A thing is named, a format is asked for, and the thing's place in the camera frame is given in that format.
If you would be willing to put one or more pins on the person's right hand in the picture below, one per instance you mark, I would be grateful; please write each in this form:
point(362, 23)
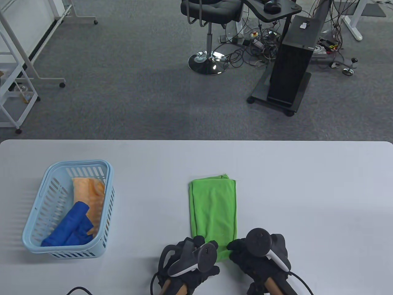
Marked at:
point(245, 264)

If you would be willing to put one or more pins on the person's left hand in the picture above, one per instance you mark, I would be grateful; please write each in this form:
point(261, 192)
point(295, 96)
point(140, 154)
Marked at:
point(202, 276)

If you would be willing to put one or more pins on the green rectangular towel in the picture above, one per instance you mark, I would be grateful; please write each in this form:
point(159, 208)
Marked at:
point(213, 209)

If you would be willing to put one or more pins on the blue towel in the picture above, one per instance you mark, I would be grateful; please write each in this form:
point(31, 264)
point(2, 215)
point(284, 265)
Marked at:
point(72, 227)

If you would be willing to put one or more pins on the orange towel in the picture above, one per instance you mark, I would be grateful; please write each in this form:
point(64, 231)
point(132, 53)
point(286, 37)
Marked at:
point(92, 190)

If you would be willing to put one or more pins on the person's left forearm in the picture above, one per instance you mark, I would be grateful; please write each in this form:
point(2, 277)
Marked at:
point(172, 289)

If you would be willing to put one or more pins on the person's right forearm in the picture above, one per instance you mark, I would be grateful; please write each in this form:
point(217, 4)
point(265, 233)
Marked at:
point(274, 289)

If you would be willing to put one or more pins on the light blue plastic basket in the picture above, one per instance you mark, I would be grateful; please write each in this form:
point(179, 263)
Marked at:
point(76, 162)

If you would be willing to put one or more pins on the black computer tower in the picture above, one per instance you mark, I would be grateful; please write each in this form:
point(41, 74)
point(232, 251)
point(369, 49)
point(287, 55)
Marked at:
point(291, 67)

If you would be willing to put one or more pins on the small metal stand black knob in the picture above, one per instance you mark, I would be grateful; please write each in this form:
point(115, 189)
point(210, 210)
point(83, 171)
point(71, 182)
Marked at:
point(348, 72)

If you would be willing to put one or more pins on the white power strip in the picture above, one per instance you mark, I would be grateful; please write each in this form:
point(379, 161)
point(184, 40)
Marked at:
point(228, 39)

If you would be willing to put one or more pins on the black rolling desk stand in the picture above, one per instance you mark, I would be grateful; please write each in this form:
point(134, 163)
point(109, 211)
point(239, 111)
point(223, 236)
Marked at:
point(285, 10)

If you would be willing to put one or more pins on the black office chair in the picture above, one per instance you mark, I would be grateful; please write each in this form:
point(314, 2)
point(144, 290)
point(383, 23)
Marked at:
point(212, 9)

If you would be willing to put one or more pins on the black computer mouse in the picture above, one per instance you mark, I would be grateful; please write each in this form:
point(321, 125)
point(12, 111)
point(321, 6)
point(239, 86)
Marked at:
point(271, 6)

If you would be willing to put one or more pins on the black desk column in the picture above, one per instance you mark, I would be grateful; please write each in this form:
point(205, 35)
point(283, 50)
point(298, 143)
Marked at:
point(322, 12)

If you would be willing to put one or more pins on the white wheeled rack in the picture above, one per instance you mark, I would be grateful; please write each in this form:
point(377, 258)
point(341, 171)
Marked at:
point(12, 92)

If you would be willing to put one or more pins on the white desk leg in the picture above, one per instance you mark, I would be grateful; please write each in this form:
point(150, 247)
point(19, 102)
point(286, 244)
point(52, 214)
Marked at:
point(353, 21)

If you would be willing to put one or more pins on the white whiteboard stand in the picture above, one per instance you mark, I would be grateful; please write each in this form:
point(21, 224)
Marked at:
point(30, 66)

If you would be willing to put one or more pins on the dark floor mat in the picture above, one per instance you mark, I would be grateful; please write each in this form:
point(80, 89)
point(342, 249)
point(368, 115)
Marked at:
point(373, 9)

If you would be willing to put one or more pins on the grey floor base plate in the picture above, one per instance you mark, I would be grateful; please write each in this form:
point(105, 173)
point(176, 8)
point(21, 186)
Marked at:
point(319, 50)

